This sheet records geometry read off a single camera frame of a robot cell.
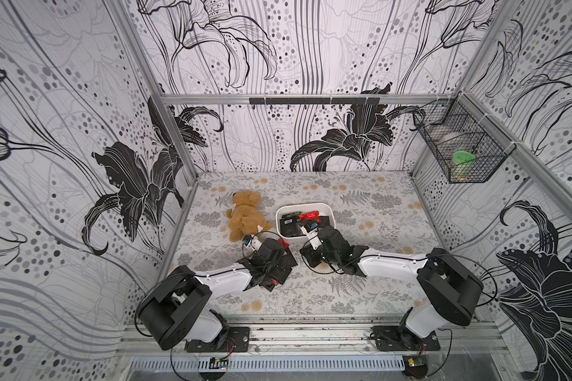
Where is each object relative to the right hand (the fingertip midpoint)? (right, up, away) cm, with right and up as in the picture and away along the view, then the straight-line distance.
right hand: (303, 248), depth 87 cm
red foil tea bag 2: (-7, 0, +5) cm, 9 cm away
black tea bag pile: (-5, +7, +10) cm, 14 cm away
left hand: (-7, -1, +3) cm, 8 cm away
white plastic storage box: (+10, +14, +12) cm, 21 cm away
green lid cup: (+54, +33, -8) cm, 64 cm away
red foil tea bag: (+5, +11, +11) cm, 17 cm away
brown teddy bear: (-23, +12, +3) cm, 26 cm away
